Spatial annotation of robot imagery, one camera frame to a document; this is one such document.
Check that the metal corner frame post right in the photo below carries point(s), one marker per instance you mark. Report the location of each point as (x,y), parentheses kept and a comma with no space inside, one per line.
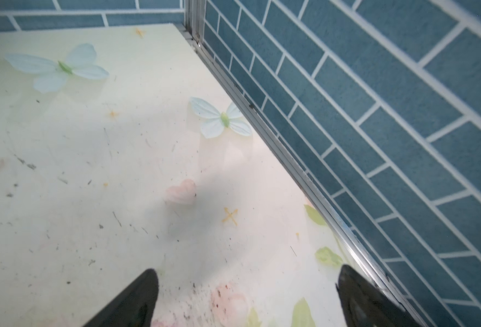
(194,18)

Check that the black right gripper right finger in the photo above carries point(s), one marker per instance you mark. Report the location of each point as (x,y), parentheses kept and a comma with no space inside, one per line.
(365,305)

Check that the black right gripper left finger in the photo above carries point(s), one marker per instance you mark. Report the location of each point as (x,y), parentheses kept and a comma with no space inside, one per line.
(134,306)

